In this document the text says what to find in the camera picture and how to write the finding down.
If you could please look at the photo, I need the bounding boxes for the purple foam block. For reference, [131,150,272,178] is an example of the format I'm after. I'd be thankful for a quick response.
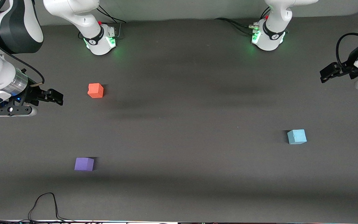
[74,157,95,172]

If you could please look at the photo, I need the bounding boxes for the black base cables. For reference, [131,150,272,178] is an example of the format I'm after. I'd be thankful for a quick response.
[214,6,271,36]
[96,5,126,39]

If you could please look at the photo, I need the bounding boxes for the orange foam block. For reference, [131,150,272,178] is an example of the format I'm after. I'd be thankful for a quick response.
[88,83,104,99]

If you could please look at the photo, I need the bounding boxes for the light blue foam block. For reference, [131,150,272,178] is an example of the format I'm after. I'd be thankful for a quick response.
[287,129,307,145]

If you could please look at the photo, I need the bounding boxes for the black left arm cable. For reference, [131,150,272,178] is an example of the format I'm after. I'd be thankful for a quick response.
[336,32,358,70]

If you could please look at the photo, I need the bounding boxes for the black right base cables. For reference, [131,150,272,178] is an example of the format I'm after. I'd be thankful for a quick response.
[96,5,126,39]

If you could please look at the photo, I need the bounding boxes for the black cable on table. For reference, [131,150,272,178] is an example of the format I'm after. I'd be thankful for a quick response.
[28,193,74,223]

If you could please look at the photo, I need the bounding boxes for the black left base cables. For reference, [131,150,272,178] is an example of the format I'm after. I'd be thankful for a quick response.
[214,6,271,36]

